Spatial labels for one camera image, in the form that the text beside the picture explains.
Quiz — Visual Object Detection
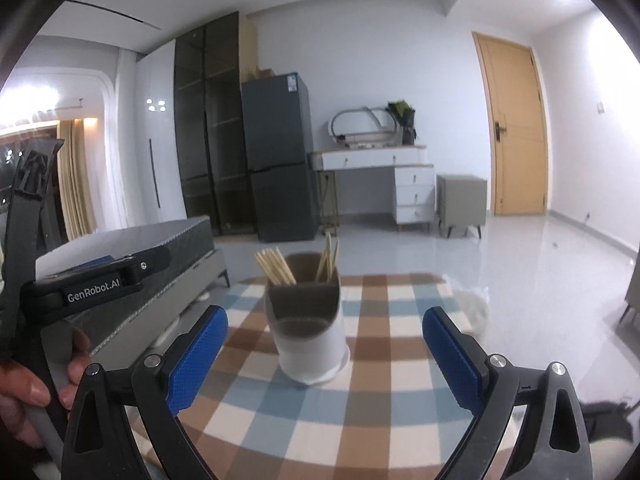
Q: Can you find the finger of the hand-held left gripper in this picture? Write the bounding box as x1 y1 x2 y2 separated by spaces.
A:
47 255 118 278
117 245 172 287

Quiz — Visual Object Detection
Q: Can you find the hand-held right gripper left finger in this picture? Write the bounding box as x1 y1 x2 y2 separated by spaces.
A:
60 304 230 480

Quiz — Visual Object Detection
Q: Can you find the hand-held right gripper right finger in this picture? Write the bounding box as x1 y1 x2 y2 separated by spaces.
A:
422 306 593 480

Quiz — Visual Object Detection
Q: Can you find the white and grey utensil holder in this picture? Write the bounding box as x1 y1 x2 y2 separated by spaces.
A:
264 253 351 387

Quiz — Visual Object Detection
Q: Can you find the bunch of wooden chopsticks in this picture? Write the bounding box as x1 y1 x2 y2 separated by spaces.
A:
254 246 298 287

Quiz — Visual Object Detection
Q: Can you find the person's left hand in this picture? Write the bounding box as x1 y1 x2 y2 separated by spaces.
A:
0 327 92 450

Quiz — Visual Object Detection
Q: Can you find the white plastic bag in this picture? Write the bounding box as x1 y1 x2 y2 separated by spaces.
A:
451 286 495 337

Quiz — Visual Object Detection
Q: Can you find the beige curtain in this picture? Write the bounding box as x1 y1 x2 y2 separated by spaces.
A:
56 116 98 242

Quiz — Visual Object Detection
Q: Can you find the plaid cloth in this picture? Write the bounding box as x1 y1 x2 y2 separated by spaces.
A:
127 272 501 480

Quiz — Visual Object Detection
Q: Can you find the white wardrobe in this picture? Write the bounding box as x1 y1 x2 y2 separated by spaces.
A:
135 40 190 227

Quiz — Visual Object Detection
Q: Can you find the dark glass cabinet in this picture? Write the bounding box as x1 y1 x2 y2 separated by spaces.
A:
173 10 257 237

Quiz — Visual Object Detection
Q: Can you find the grey nightstand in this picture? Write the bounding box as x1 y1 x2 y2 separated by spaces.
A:
435 174 489 240

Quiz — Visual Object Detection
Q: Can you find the white desk with drawers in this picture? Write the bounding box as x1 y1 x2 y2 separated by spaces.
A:
309 144 437 235

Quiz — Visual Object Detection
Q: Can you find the dark grey refrigerator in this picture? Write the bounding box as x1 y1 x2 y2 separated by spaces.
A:
241 72 322 244

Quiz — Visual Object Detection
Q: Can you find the grey chair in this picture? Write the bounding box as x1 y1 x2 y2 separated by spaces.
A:
616 247 640 328

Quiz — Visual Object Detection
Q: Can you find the wooden door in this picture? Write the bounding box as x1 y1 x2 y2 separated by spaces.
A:
471 31 550 217

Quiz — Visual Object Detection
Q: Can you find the potted plant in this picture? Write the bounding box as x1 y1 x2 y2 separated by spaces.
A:
386 100 418 146

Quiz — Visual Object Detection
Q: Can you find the oval desk mirror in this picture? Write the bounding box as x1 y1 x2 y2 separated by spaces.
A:
327 105 403 150

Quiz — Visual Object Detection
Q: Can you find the grey upholstered bed frame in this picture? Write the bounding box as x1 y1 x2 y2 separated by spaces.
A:
90 247 232 361

